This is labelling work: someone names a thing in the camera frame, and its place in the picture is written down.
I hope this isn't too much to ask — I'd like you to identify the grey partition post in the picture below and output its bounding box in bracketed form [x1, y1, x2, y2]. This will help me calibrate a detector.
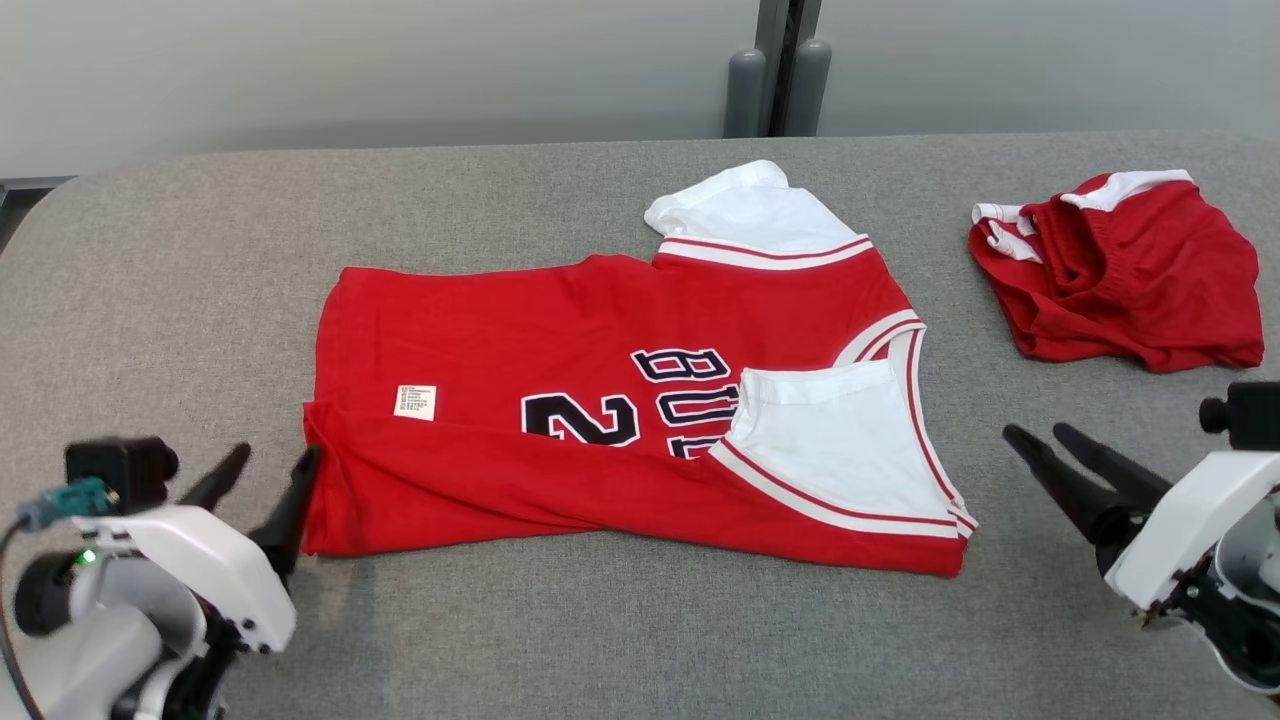
[722, 0, 834, 139]

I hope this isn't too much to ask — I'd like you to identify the red basketball shorts white trim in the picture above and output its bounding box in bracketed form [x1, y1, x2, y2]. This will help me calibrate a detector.
[968, 169, 1266, 374]

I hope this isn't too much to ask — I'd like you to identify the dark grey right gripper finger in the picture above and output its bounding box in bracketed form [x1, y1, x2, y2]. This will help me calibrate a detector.
[1003, 424, 1141, 547]
[1052, 422, 1173, 511]

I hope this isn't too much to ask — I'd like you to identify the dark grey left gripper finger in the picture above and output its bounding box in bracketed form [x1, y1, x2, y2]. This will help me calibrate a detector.
[250, 445, 323, 581]
[180, 443, 253, 513]

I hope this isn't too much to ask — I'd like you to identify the teal left camera connector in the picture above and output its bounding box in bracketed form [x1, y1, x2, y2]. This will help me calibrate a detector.
[15, 477, 121, 533]

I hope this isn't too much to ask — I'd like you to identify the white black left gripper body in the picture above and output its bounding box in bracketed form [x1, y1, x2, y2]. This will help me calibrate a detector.
[75, 503, 298, 656]

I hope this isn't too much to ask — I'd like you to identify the red jersey with white sleeves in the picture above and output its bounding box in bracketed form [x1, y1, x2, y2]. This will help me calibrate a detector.
[302, 160, 979, 579]

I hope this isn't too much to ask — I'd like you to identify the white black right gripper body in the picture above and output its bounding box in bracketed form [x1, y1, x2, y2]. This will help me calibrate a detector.
[1105, 450, 1280, 613]

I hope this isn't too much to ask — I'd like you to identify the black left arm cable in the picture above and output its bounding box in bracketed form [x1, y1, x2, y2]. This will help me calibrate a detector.
[0, 520, 46, 720]

